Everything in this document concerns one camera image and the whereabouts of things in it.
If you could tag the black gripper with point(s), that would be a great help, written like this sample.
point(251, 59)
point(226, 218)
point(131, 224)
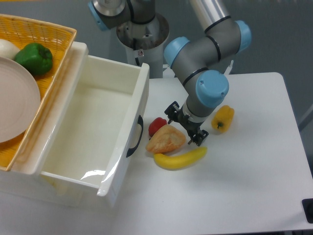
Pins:
point(190, 122)

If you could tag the triangle bread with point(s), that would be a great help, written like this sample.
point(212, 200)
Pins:
point(166, 139)

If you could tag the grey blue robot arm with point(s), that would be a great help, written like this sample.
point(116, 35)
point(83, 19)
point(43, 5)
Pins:
point(190, 61)

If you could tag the red bell pepper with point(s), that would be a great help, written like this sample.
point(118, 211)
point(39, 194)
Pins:
point(155, 125)

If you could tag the yellow bell pepper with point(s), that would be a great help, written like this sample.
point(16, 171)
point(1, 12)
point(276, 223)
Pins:
point(223, 119)

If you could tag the yellow banana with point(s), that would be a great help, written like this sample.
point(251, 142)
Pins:
point(180, 161)

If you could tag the white open drawer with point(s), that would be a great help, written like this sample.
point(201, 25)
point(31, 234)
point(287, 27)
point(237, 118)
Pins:
point(101, 128)

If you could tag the black object at table edge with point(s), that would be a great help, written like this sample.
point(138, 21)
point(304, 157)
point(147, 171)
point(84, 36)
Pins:
point(308, 209)

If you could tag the yellow woven basket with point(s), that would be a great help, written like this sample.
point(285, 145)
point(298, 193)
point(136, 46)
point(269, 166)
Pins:
point(22, 31)

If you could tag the green bell pepper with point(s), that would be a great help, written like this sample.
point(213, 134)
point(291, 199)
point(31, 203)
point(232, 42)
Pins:
point(35, 58)

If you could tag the pink plate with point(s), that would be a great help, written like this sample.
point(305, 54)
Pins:
point(19, 99)

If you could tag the white drawer cabinet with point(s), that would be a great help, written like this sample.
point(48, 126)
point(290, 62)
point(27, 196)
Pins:
point(25, 177)

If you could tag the white onion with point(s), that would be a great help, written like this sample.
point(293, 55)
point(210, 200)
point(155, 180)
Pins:
point(8, 50)

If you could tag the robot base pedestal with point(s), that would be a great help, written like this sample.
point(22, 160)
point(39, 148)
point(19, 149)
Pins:
point(144, 43)

